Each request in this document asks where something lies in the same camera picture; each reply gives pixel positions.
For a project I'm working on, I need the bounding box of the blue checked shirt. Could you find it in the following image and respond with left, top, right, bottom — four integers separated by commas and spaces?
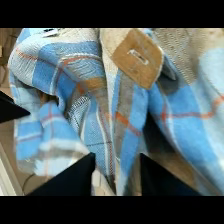
7, 27, 224, 197

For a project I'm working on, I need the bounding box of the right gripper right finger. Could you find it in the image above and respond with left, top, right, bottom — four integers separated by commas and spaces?
139, 152, 201, 197

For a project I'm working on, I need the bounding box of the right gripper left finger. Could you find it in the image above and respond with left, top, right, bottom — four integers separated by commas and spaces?
28, 152, 97, 197

